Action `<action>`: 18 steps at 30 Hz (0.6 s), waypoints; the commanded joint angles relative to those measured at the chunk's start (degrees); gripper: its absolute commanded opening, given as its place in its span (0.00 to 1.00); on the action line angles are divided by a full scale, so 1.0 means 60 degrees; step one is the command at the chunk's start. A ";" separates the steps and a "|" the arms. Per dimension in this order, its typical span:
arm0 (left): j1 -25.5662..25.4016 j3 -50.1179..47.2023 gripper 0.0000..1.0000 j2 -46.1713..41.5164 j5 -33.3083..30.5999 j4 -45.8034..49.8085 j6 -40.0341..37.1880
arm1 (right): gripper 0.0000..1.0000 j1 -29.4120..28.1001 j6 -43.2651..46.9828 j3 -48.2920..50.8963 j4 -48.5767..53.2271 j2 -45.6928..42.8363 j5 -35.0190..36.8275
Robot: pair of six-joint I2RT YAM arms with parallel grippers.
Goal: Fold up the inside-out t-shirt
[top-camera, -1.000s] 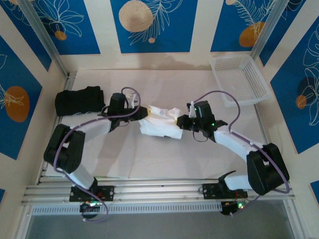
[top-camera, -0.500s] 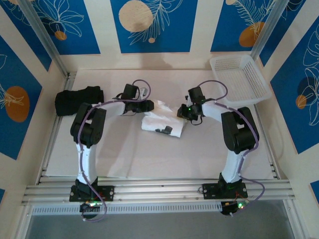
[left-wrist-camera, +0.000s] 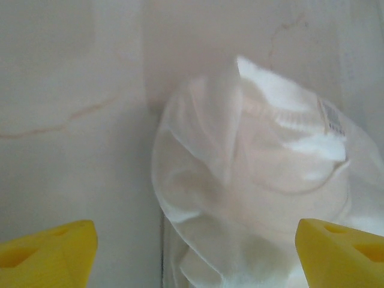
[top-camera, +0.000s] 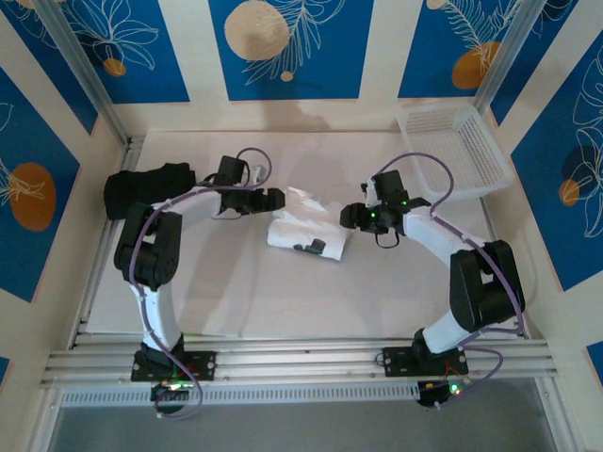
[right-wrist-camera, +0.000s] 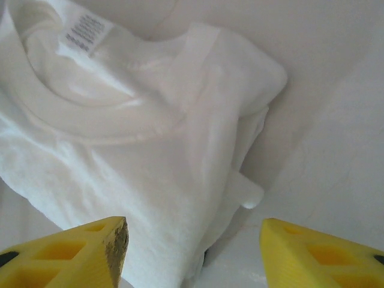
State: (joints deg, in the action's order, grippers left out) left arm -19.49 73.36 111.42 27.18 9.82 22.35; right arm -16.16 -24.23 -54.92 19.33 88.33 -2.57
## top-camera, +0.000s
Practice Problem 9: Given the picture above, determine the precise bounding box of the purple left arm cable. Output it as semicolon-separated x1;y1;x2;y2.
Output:
124;147;275;422

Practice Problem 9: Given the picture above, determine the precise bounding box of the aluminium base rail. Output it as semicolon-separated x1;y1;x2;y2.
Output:
40;336;552;392

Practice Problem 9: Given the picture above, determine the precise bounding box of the small controller circuit board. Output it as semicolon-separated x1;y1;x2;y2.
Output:
416;379;472;409
150;381;199;402

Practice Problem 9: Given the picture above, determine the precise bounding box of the white t-shirt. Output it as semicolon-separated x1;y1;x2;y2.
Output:
266;186;352;264

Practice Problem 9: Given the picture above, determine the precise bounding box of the aluminium table side rail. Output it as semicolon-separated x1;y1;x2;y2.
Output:
479;195;543;340
70;135;146;338

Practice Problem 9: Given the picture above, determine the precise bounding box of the aluminium frame post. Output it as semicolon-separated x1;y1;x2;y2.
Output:
35;0;131;145
473;0;543;112

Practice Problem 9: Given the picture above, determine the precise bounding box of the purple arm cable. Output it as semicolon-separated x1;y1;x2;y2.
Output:
124;147;275;422
374;153;527;411

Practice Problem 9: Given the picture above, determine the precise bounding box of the white plastic mesh basket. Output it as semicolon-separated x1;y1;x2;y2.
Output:
395;104;514;204

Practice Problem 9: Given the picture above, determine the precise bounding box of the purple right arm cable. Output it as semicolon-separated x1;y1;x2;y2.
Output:
374;153;527;411

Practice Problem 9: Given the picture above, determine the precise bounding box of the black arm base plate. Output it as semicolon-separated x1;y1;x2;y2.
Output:
382;346;470;379
130;350;219;383

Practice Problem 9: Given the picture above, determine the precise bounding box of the grey slotted cable duct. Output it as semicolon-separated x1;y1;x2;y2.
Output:
60;381;420;409

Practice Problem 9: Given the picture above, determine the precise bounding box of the black folded garment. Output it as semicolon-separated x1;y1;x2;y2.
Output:
103;162;197;221

